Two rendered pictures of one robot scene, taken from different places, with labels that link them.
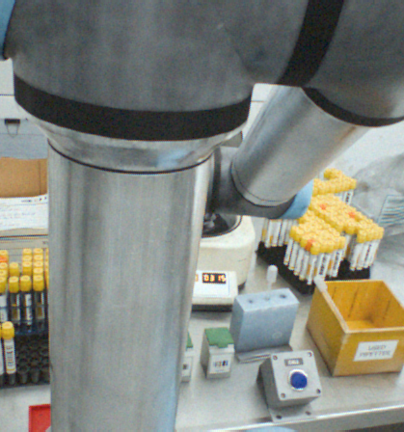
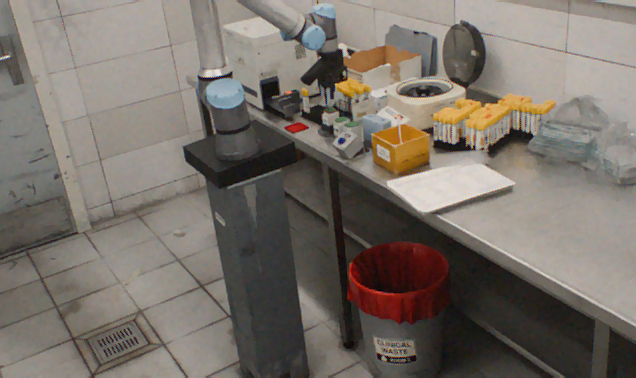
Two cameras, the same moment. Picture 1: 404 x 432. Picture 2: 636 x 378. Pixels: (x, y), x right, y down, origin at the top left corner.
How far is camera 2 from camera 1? 2.33 m
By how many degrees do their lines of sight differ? 69
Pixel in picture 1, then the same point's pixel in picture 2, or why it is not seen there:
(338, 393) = (363, 165)
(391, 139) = (612, 91)
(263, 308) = (368, 119)
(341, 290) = (413, 133)
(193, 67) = not seen: outside the picture
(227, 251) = (404, 104)
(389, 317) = (414, 151)
